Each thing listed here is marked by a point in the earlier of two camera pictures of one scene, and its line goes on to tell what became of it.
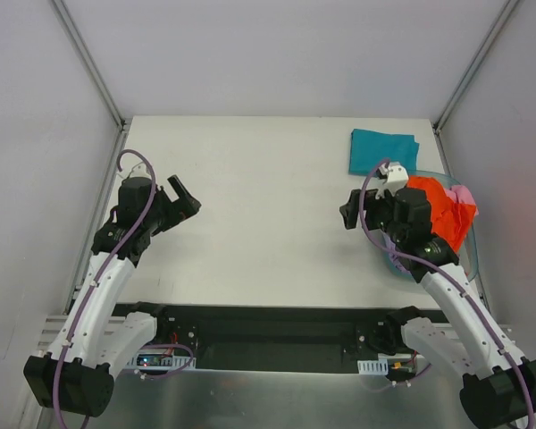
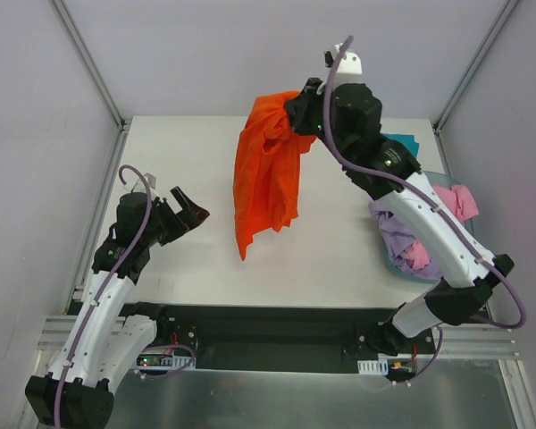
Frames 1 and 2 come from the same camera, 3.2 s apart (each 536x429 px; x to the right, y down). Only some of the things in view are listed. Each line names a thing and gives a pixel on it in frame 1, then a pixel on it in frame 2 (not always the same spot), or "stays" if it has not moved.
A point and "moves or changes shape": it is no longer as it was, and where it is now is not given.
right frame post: x=473 y=64 stays
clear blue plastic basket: x=469 y=256 stays
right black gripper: x=366 y=210 -> x=302 y=112
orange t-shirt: x=450 y=221 moves or changes shape
